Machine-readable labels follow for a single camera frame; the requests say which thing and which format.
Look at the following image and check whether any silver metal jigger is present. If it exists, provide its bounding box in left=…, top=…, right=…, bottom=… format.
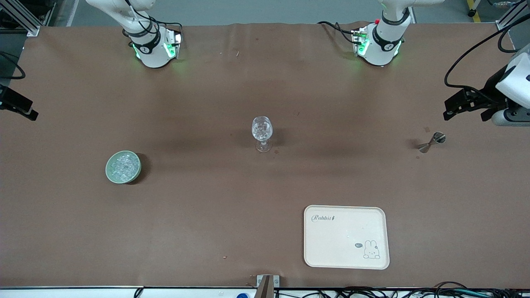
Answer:
left=418, top=132, right=446, bottom=154

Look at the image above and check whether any clear ice cube pile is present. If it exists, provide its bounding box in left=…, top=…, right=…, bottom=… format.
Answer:
left=109, top=153, right=139, bottom=181

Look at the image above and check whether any clear wine glass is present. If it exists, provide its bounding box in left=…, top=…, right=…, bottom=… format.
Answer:
left=252, top=116, right=274, bottom=153

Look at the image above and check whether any green ceramic bowl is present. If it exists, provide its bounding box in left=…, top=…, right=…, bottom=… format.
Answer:
left=105, top=150, right=142, bottom=184

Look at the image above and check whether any cream rabbit print tray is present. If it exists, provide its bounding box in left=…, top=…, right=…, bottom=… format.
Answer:
left=304, top=205, right=390, bottom=270

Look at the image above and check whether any brown table mat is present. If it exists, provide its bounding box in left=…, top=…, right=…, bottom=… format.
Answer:
left=0, top=22, right=530, bottom=289

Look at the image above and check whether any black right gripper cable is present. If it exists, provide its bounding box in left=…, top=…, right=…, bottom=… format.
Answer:
left=0, top=51, right=27, bottom=80

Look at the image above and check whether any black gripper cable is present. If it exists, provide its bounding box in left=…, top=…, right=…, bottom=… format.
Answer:
left=0, top=51, right=27, bottom=80
left=444, top=14, right=530, bottom=90

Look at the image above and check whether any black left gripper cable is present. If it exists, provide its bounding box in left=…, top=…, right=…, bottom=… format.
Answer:
left=444, top=14, right=530, bottom=90

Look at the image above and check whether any aluminium frame post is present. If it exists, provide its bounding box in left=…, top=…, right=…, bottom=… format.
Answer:
left=496, top=0, right=530, bottom=32
left=0, top=0, right=40, bottom=37

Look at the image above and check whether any black left arm base cable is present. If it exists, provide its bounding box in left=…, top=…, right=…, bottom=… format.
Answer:
left=318, top=21, right=359, bottom=44

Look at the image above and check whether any black arm base cable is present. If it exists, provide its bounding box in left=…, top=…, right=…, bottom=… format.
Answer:
left=154, top=18, right=184, bottom=34
left=318, top=21, right=359, bottom=44

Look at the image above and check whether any black right arm base cable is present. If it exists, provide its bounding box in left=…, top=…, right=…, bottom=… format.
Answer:
left=154, top=18, right=184, bottom=34

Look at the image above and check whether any black cable bundle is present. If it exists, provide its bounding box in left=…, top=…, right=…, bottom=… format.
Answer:
left=275, top=281, right=530, bottom=298

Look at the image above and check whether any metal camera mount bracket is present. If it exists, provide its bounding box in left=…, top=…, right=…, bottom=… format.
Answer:
left=256, top=275, right=280, bottom=298

